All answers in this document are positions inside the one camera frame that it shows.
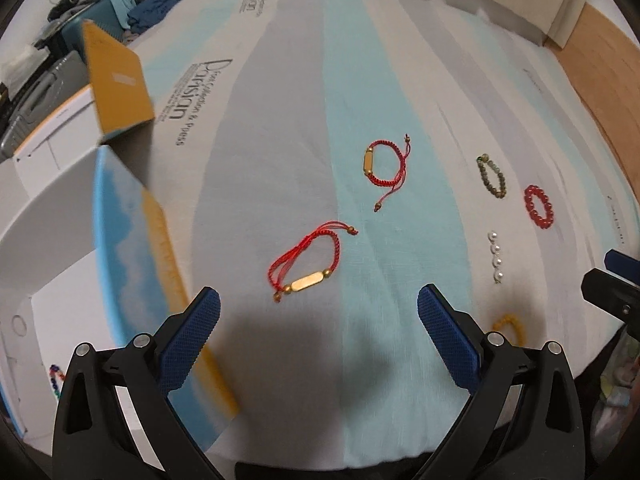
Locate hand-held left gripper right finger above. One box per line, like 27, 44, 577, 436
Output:
415, 284, 586, 480

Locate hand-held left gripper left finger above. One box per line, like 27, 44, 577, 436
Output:
52, 287, 226, 480

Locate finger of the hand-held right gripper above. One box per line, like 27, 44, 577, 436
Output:
604, 249, 640, 276
581, 267, 640, 328

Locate yellow bead bracelet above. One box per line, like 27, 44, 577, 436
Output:
491, 313, 525, 346

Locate white pearl bracelet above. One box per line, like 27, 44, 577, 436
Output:
487, 230, 507, 285

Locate red bead bracelet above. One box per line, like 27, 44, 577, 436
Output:
523, 184, 556, 229

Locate red cord bracelet gold bar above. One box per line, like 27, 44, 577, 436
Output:
361, 132, 415, 212
267, 220, 360, 305

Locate green brown bead bracelet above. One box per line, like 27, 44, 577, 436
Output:
476, 154, 507, 202

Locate white cardboard box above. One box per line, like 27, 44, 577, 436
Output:
0, 20, 242, 455

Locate plastic bag with contents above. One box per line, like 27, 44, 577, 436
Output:
590, 327, 640, 443

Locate grey hard suitcase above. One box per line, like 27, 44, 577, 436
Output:
0, 50, 97, 161

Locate blue crumpled clothes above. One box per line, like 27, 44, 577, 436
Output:
126, 0, 183, 32

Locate teal hard suitcase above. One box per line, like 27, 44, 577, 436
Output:
62, 0, 132, 43

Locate dark items pile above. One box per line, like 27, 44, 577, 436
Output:
45, 0, 108, 23

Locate multicolour bead bracelet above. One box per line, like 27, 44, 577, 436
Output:
48, 364, 66, 401

